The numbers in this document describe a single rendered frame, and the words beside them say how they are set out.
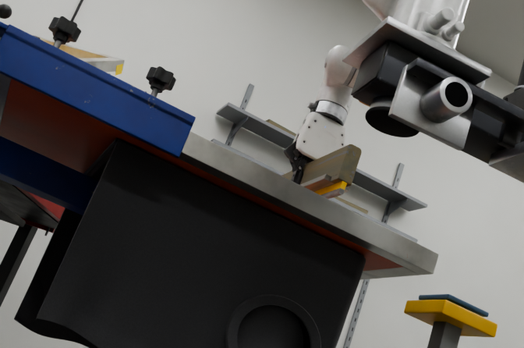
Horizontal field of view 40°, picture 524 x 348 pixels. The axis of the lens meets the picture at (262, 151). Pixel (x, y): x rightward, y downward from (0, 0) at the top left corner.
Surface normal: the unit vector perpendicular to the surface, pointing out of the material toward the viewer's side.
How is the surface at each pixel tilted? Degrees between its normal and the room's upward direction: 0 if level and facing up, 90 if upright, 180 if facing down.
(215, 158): 90
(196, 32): 90
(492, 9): 180
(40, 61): 90
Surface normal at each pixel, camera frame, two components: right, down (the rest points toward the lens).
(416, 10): -0.41, -0.46
